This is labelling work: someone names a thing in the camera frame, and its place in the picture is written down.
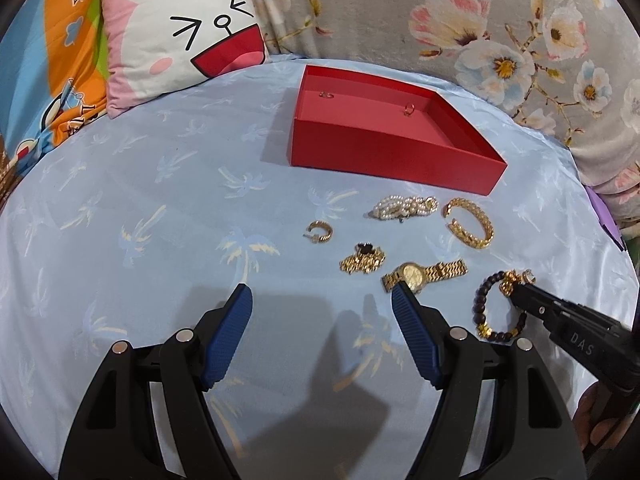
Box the gold wrist watch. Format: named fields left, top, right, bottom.
left=382, top=259, right=469, bottom=295

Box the colourful cartoon blanket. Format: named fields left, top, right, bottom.
left=0, top=0, right=131, bottom=196

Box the brown patterned cloth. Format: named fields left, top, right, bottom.
left=0, top=147, right=18, bottom=198

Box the dark bead bracelet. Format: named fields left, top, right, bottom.
left=472, top=269, right=537, bottom=343

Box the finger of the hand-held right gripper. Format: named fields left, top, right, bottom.
left=510, top=295, right=551, bottom=331
left=517, top=284, right=621, bottom=333

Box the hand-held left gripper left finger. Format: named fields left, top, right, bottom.
left=57, top=282, right=253, bottom=480

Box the person's right hand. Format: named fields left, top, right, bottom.
left=574, top=381, right=626, bottom=453

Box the gold chain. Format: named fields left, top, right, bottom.
left=340, top=245, right=388, bottom=276

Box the red cardboard box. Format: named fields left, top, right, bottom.
left=287, top=64, right=508, bottom=197

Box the cat face pillow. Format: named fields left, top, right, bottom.
left=100, top=0, right=273, bottom=120

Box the light blue palm print sheet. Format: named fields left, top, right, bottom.
left=0, top=55, right=640, bottom=480

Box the gold cuff bracelet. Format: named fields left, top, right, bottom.
left=444, top=197, right=496, bottom=249

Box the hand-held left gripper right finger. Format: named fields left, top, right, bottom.
left=391, top=282, right=588, bottom=480

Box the gold hoop earring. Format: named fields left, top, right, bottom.
left=304, top=221, right=334, bottom=245

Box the purple cloth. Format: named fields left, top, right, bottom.
left=585, top=185, right=627, bottom=252

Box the pearl bracelet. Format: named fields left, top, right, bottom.
left=369, top=196, right=439, bottom=222

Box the grey floral blanket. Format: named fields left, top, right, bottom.
left=245, top=0, right=640, bottom=221

